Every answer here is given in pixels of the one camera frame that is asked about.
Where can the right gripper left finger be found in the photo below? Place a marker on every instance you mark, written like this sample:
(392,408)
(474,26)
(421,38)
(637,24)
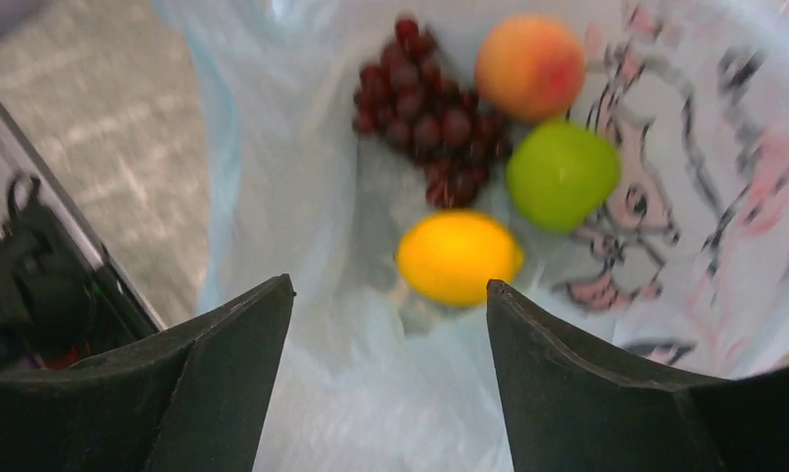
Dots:
(191,398)

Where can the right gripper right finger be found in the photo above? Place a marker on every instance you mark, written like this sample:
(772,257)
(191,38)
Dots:
(573,402)

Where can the yellow fake lemon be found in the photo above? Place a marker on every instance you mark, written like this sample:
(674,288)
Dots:
(450,256)

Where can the green fake apple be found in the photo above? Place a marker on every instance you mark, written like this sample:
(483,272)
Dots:
(560,174)

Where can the orange red fake peach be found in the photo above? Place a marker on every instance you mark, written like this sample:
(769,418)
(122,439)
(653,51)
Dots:
(530,67)

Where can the dark fake fruit in bag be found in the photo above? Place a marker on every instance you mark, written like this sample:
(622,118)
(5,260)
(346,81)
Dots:
(409,98)

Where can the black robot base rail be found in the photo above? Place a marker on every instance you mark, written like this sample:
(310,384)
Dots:
(63,297)

